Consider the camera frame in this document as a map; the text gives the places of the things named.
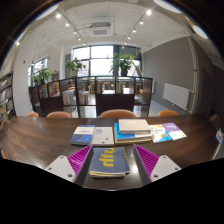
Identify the white book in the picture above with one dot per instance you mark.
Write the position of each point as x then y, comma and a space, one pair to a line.
103, 136

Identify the colourful booklet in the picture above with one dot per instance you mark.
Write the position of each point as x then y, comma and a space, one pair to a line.
160, 133

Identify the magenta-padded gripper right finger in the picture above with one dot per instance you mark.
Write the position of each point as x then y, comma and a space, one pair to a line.
163, 167

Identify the large potted plant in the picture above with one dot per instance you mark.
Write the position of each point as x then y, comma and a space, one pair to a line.
123, 61

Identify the beige book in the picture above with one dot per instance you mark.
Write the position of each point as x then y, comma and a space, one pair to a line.
134, 125

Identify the large blue book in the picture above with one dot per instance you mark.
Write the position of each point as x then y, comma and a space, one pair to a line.
121, 136

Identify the orange chairs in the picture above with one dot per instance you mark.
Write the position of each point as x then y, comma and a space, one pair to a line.
116, 113

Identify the ceiling air conditioner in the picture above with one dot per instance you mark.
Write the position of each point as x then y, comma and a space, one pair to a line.
100, 30

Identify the tall wall bookshelf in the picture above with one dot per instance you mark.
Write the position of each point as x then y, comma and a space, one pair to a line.
6, 98

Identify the dark open shelf unit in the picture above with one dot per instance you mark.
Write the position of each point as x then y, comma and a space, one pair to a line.
115, 101

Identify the ceiling spot lights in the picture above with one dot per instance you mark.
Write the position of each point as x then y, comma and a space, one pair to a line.
58, 15

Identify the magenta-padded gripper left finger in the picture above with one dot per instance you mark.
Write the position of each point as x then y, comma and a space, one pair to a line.
61, 167

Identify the white wall radiator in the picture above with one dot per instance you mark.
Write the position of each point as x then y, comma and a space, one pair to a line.
176, 95

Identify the purple booklet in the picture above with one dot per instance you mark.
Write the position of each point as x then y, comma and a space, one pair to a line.
174, 130

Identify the bushy potted plant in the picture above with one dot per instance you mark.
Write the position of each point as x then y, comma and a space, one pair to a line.
43, 75

